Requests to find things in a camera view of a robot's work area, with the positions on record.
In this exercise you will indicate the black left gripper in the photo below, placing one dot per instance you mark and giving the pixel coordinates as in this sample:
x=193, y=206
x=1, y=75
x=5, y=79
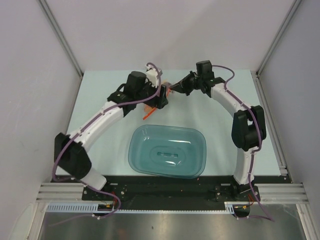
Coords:
x=158, y=102

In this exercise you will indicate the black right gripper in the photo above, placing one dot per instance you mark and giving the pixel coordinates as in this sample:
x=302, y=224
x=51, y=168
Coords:
x=183, y=86

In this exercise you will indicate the clear zip bag orange seal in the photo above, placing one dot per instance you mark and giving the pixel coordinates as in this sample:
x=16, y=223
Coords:
x=148, y=110

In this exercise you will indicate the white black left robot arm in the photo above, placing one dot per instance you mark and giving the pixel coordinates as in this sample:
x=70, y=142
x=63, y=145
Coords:
x=71, y=150

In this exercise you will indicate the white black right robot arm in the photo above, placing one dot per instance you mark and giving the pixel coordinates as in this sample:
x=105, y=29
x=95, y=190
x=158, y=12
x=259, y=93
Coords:
x=248, y=125

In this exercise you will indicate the teal transparent plastic tub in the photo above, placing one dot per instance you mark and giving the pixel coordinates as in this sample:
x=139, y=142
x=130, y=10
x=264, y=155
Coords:
x=168, y=151

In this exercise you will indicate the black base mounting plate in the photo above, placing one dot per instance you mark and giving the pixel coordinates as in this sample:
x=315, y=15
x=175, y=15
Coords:
x=189, y=204

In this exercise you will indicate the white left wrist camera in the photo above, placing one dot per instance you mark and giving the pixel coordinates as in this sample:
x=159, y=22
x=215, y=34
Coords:
x=153, y=75

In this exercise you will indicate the aluminium front rail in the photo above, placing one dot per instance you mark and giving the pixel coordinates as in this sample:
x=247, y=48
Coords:
x=279, y=193

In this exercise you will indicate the aluminium corner rail right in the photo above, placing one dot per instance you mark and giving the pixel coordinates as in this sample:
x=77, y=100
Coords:
x=279, y=35

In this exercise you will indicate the aluminium corner rail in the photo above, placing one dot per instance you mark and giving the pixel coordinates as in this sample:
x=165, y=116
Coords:
x=48, y=13
x=279, y=35

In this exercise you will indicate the aluminium corner rail left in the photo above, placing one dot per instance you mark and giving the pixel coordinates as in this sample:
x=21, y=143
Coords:
x=48, y=13

